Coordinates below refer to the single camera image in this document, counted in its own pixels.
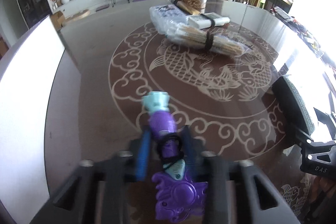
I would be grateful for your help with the white box with black band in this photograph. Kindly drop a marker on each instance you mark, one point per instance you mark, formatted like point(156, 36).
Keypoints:
point(207, 20)

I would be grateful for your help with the brown tube with black band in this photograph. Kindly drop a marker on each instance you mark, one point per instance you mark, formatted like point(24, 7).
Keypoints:
point(185, 7)

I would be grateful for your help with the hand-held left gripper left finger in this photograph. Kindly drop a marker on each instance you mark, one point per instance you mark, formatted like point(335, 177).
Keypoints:
point(143, 155)

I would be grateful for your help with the purple and teal toy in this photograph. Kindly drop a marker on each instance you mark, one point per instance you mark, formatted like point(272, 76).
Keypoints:
point(162, 124)

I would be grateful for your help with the bundle of wooden sticks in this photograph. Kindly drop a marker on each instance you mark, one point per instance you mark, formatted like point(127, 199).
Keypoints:
point(210, 41)

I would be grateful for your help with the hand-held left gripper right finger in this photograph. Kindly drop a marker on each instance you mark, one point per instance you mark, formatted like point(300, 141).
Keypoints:
point(194, 150)

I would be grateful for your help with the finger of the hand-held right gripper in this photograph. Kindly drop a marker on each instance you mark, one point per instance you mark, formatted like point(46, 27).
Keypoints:
point(326, 117)
point(317, 158)

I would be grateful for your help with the clear printed plastic pack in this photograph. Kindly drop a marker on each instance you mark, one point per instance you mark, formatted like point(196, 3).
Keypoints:
point(166, 16)

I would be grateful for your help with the pile of assorted clutter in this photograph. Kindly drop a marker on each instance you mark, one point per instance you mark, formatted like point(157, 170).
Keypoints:
point(304, 29)

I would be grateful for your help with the white board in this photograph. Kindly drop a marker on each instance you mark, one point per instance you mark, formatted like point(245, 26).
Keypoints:
point(23, 108)

